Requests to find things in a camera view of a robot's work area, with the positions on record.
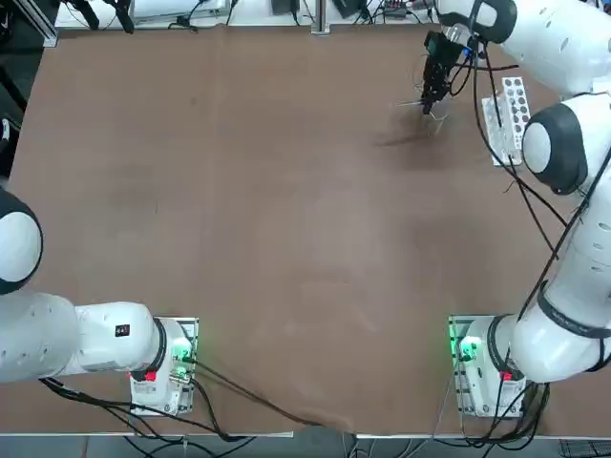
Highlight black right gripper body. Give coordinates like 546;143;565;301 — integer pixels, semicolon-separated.
428;40;473;81

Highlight small clear glass beaker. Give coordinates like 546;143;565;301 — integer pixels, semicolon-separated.
419;97;453;137

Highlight white test tube rack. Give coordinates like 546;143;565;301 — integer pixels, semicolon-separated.
480;75;532;168

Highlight black stand legs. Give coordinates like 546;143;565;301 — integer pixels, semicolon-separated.
69;0;136;34

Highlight black grid panel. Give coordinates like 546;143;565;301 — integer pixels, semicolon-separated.
557;437;611;458

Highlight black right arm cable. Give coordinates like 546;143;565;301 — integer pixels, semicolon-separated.
470;0;611;335

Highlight aluminium camera post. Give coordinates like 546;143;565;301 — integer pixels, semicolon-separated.
310;0;331;35

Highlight black table cable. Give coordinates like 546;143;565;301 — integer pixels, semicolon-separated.
188;357;357;433

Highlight aluminium frame profile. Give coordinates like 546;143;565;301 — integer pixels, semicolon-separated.
13;0;59;48

